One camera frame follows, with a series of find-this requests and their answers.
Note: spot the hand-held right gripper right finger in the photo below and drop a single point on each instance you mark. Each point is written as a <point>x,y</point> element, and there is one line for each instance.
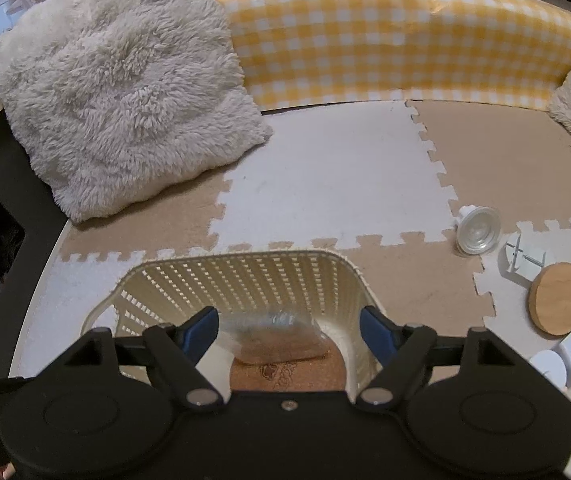
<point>373,331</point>

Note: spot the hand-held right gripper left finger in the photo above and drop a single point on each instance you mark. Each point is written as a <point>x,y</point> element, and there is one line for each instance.
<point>200,331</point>

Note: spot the cream plastic lattice basket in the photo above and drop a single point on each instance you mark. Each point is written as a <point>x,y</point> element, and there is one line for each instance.
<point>215,280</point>

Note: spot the white plug adapter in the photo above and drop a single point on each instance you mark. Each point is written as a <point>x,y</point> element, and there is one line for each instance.
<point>530,267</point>

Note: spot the round wooden disc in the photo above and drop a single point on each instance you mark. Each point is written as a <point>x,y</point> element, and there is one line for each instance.
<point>558,297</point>

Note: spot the clear plastic blister pack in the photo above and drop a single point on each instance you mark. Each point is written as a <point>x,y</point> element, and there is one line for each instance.
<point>265,332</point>

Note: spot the tan foam mat tile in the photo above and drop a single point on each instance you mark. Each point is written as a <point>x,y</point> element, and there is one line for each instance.
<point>155,231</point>
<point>505,160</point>
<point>415,280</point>

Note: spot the round cork coaster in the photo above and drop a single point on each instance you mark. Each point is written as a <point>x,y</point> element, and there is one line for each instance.
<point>285,376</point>

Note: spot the white foam mat tile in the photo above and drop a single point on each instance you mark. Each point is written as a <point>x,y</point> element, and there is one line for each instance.
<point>65,300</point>
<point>335,180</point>
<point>500,290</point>

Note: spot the white suction cup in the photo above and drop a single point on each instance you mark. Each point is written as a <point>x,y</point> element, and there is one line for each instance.
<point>476,230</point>

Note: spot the white round puck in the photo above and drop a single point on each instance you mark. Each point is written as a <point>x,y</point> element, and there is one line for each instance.
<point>548,367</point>

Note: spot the black cabinet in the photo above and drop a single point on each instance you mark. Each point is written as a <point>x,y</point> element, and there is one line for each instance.
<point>15,195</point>

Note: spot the large white fluffy pillow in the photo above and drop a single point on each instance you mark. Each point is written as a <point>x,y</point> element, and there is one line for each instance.
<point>115,85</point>

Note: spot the yellow white checkered cushion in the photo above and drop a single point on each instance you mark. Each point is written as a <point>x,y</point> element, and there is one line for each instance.
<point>390,45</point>

